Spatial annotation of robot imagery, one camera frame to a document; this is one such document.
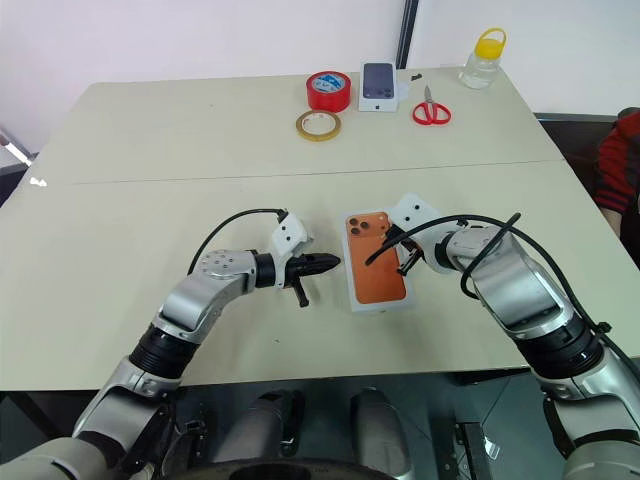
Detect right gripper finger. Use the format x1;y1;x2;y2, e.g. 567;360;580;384
365;237;402;267

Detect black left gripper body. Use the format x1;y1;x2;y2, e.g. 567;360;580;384
279;254;312;308

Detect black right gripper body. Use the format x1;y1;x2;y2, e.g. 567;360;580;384
385;225;427;277

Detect orange phone box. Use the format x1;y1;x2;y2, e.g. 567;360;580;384
340;208;419;315

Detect phone box with purple print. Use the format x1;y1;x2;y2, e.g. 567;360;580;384
357;60;403;114

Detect clear yellowish tape roll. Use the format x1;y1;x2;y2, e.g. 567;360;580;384
294;109;344;144

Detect red tape roll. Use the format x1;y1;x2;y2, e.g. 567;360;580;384
305;70;353;114

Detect dark grey rounded shape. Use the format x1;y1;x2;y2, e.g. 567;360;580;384
213;389;307;467
348;387;417;480

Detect clear jar with yellow lid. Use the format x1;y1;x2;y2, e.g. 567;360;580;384
458;27;508;91

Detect person in red striped clothing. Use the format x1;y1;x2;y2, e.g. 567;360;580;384
593;106;640;242

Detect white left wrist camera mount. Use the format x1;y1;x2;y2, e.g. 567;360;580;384
269;211;316;264

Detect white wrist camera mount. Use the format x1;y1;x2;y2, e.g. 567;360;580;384
269;211;316;264
386;191;442;237

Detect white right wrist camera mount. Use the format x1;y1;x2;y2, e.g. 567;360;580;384
386;191;442;237

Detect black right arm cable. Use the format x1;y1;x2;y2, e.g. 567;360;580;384
398;211;640;374

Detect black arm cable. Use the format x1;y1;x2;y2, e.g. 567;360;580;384
187;208;290;275
398;211;640;374

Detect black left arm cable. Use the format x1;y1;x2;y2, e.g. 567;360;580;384
187;208;290;275

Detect red handled scissors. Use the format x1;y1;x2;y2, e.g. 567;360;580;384
411;84;453;127

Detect black vertical post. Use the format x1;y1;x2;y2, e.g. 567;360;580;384
396;0;421;70

